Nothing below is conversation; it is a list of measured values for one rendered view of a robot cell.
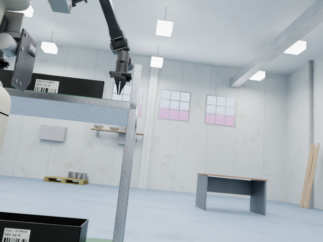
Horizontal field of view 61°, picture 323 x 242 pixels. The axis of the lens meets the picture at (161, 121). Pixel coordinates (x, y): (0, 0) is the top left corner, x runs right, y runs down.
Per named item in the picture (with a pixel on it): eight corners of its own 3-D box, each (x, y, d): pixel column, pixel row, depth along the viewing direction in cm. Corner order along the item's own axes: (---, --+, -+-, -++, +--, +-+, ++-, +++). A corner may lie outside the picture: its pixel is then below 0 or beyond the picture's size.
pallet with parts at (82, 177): (88, 183, 998) (90, 173, 1005) (84, 185, 907) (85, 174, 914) (51, 180, 987) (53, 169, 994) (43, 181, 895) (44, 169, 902)
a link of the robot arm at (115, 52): (108, 41, 129) (126, 36, 128) (116, 52, 140) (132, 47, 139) (113, 64, 127) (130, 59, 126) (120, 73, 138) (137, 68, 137)
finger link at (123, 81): (109, 95, 128) (111, 76, 130) (124, 97, 129) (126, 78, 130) (107, 91, 122) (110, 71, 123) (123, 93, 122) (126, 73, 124)
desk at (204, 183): (194, 205, 632) (196, 172, 646) (251, 210, 649) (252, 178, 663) (203, 210, 561) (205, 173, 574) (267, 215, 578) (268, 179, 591)
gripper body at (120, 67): (110, 78, 129) (112, 64, 131) (131, 81, 130) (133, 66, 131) (108, 74, 123) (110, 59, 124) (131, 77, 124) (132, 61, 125)
